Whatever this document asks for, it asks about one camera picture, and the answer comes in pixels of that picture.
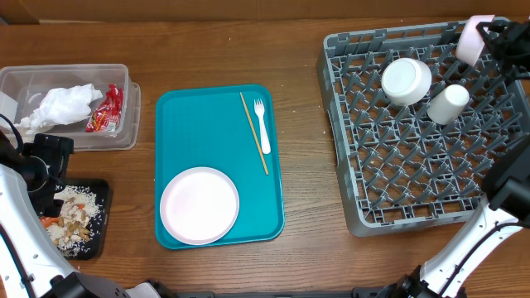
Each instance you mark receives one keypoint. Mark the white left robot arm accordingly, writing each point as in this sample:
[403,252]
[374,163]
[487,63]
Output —
[31,264]

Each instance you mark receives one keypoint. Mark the black waste tray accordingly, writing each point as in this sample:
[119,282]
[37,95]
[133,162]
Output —
[104,197]

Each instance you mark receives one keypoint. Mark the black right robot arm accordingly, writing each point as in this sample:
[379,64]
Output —
[504,210]

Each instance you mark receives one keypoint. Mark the teal tray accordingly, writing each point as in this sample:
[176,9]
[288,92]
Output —
[209,127]

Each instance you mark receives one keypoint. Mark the peanuts and rice waste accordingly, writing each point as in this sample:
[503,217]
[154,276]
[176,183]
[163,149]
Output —
[81,221]

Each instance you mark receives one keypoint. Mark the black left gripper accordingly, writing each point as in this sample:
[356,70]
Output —
[45,199]

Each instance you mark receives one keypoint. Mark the pink bowl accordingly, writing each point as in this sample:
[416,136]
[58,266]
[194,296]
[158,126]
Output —
[471,44]

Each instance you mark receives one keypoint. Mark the wooden chopstick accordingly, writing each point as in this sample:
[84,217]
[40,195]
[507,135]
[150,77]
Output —
[255,137]

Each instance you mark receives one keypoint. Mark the pink plate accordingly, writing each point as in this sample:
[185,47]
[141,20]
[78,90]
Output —
[199,206]

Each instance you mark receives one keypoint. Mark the white napkin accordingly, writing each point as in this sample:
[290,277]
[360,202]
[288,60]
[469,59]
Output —
[60,106]

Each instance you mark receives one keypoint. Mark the grey dish rack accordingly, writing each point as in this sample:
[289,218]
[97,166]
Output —
[397,169]

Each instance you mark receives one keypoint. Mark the red snack wrapper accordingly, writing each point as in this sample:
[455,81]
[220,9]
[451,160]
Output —
[107,115]

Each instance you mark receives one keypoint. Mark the orange carrot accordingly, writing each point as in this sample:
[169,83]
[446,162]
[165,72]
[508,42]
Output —
[48,221]

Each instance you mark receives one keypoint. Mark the light green bowl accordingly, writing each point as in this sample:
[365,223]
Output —
[406,81]

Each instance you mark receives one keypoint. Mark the white plastic fork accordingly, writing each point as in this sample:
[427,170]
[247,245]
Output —
[259,109]

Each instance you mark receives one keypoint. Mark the clear plastic bin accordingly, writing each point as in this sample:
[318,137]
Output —
[23,88]

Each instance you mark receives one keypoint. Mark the white cup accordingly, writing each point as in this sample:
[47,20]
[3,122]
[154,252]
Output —
[448,104]

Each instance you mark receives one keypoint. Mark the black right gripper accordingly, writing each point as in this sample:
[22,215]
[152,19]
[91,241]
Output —
[512,34]

